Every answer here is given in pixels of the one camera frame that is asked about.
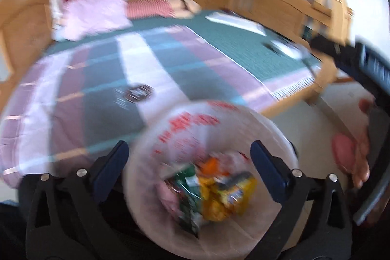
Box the white bin with plastic bag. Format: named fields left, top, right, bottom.
left=123, top=100, right=301, bottom=260

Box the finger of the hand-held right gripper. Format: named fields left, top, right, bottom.
left=335, top=62, right=376, bottom=90
left=311, top=35, right=359, bottom=66

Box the pink pillow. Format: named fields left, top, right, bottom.
left=62, top=0, right=133, bottom=42

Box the green snack wrapper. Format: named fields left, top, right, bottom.
left=166, top=165, right=204, bottom=234

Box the yellow snack bag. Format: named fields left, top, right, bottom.
left=197, top=171, right=258, bottom=221

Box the orange snack wrapper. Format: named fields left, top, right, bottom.
left=198, top=158, right=226, bottom=179

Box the striped plush toy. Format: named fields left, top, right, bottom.
left=126, top=0, right=202, bottom=20

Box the green mattress pad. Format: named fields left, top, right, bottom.
left=46, top=9, right=323, bottom=102

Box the person's right hand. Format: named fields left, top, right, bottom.
left=350, top=98, right=378, bottom=190

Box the red slipper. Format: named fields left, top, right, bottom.
left=331, top=133, right=358, bottom=173

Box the wooden bunk bed frame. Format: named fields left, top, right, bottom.
left=0, top=0, right=355, bottom=117

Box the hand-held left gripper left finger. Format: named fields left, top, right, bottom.
left=26, top=140, right=144, bottom=260

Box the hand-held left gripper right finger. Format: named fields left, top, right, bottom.
left=244, top=140, right=352, bottom=260

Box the white remote-like object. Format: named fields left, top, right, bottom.
left=263, top=39, right=306, bottom=60

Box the patchwork bed sheet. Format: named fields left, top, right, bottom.
left=0, top=25, right=275, bottom=191

